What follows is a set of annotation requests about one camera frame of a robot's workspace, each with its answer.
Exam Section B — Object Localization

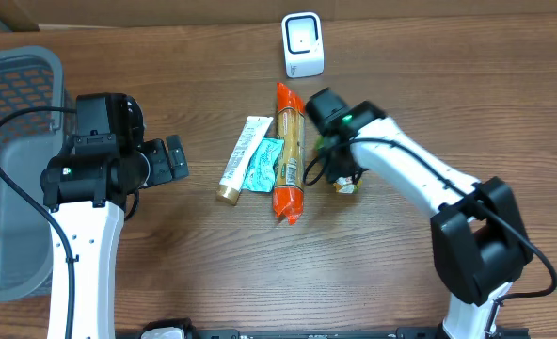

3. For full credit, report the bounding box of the green tea drink pouch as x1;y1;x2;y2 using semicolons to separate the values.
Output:
333;176;362;194

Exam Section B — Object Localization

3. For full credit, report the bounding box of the orange biscuit pack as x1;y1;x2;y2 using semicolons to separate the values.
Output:
273;83;306;225

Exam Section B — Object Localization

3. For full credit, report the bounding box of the teal snack packet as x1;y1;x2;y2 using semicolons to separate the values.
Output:
242;137;284;193

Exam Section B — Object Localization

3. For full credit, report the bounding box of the white tube with gold cap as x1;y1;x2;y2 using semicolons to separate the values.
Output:
216;116;273;205

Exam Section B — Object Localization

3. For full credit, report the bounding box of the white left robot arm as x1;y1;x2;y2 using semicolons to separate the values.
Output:
41;93;189;338

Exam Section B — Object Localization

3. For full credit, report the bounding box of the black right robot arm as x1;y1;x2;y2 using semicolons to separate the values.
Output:
305;89;533;338

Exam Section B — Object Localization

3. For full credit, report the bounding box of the white barcode scanner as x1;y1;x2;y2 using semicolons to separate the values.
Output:
281;11;325;78

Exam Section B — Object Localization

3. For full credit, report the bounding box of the grey plastic basket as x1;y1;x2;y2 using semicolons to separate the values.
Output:
0;46;76;302

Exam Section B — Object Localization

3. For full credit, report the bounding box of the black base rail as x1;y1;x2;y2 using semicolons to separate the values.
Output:
113;327;532;339

